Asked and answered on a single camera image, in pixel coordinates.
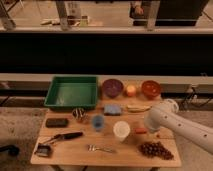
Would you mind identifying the black rectangular case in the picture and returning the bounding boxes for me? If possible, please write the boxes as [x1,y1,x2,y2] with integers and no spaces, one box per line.
[45,118,68,128]

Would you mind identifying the white plastic cup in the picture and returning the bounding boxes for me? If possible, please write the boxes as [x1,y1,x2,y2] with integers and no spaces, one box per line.
[113,121,131,142]

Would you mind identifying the green plastic tray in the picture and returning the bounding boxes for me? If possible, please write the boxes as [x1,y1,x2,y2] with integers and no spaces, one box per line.
[44,76,98,110]

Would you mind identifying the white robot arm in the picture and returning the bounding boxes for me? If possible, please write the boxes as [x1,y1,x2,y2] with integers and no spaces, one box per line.
[144,99,213,155]

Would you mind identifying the black object on floor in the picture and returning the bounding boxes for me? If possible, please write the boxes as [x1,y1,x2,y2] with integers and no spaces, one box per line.
[0,145,20,156]

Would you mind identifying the red chili pepper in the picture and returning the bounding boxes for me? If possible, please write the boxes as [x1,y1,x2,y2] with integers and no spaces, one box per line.
[135,128,147,134]

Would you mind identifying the red bowl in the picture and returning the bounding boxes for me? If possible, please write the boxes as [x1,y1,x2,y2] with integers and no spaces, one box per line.
[141,80,161,99]

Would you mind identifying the yellow banana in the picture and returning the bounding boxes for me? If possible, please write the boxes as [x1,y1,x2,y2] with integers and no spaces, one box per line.
[127,105,151,113]

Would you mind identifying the orange apple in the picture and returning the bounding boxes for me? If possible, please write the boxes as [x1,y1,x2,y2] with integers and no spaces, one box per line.
[126,85,137,97]

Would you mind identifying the blue sponge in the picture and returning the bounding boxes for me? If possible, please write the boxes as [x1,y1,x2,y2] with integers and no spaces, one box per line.
[104,105,122,116]

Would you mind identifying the purple bowl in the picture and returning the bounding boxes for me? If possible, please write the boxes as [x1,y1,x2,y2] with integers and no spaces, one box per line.
[102,79,124,98]

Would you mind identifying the silver fork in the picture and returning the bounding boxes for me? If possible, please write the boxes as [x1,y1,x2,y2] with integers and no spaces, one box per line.
[88,144,116,153]

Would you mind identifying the black binder clip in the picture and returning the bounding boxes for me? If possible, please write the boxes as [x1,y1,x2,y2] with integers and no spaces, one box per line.
[34,144,52,157]

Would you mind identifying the blue plastic cup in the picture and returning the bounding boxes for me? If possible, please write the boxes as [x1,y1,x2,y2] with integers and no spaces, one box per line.
[92,115,104,131]

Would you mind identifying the black handled knife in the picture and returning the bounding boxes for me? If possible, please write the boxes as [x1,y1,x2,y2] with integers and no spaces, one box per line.
[42,132,83,144]

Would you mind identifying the bunch of dark grapes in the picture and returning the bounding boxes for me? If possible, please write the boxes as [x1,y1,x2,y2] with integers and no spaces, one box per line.
[139,141,174,160]

